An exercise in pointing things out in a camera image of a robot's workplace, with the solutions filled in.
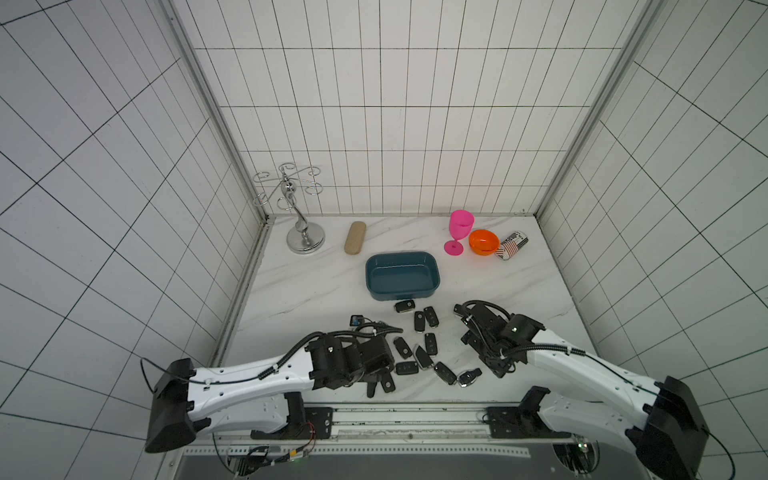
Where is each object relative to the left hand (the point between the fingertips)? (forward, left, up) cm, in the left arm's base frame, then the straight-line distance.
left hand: (358, 370), depth 74 cm
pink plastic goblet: (+48, -33, +4) cm, 58 cm away
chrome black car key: (0, -29, -7) cm, 30 cm away
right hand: (+8, -30, -4) cm, 31 cm away
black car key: (+18, -21, -7) cm, 29 cm away
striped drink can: (+45, -53, -5) cm, 70 cm away
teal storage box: (+34, -12, -8) cm, 37 cm away
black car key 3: (+9, -12, -8) cm, 16 cm away
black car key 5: (+3, -13, -7) cm, 15 cm away
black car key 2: (+16, -17, -7) cm, 25 cm away
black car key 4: (+9, -20, -7) cm, 23 cm away
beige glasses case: (+49, +5, -6) cm, 50 cm away
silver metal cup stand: (+50, +24, -7) cm, 56 cm away
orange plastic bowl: (+47, -43, -5) cm, 63 cm away
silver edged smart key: (+6, -18, -8) cm, 20 cm away
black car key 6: (+1, -23, -6) cm, 24 cm away
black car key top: (+22, -13, -8) cm, 27 cm away
